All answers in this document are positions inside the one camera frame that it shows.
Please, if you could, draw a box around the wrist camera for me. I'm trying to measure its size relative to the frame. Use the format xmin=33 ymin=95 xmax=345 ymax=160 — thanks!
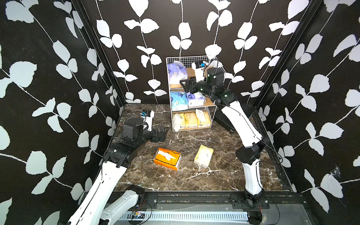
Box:
xmin=141 ymin=109 xmax=155 ymax=132
xmin=191 ymin=60 xmax=206 ymax=83

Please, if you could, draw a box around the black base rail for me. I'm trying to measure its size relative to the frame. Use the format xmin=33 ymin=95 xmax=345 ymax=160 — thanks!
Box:
xmin=112 ymin=191 xmax=307 ymax=210

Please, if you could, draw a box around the left yellow tissue pack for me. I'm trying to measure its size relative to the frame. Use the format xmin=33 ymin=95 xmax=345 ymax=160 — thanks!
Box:
xmin=172 ymin=113 xmax=186 ymax=132

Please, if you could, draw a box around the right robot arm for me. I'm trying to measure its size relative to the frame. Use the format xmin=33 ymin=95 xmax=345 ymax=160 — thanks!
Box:
xmin=180 ymin=67 xmax=271 ymax=208

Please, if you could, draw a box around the small circuit board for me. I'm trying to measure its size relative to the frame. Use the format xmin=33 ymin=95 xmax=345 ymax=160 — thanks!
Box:
xmin=131 ymin=211 xmax=145 ymax=220

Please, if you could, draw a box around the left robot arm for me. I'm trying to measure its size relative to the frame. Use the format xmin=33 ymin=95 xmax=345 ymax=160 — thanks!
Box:
xmin=67 ymin=116 xmax=169 ymax=225

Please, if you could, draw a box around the orange tissue box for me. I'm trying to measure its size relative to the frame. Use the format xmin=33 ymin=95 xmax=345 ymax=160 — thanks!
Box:
xmin=154 ymin=148 xmax=182 ymax=171

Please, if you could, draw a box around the pale yellow tissue pack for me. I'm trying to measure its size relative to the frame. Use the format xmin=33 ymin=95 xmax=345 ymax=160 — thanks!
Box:
xmin=194 ymin=145 xmax=214 ymax=168

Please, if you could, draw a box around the purple white tissue pack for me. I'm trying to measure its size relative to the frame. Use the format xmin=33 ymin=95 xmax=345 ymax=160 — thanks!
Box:
xmin=186 ymin=92 xmax=206 ymax=107

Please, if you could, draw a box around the white wire shelf rack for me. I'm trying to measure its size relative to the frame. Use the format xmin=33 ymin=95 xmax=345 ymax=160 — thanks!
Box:
xmin=166 ymin=55 xmax=225 ymax=132

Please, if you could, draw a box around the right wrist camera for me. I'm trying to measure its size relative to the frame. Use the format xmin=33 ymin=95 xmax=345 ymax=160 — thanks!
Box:
xmin=191 ymin=60 xmax=206 ymax=83

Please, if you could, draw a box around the black ribbed box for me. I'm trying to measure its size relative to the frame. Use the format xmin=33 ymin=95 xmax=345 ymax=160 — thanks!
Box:
xmin=214 ymin=102 xmax=255 ymax=133

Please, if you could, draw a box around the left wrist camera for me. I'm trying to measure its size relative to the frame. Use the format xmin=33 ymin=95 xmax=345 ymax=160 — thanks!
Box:
xmin=141 ymin=109 xmax=155 ymax=132

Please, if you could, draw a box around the light blue tissue pack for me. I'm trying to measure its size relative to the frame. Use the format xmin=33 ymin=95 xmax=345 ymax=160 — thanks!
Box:
xmin=170 ymin=91 xmax=188 ymax=111

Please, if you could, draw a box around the purple tissue pack top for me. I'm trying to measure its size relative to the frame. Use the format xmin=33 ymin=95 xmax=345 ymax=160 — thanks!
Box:
xmin=167 ymin=61 xmax=188 ymax=85

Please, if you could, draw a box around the white slotted cable duct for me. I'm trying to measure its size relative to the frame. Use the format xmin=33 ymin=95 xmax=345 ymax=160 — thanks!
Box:
xmin=118 ymin=211 xmax=249 ymax=223

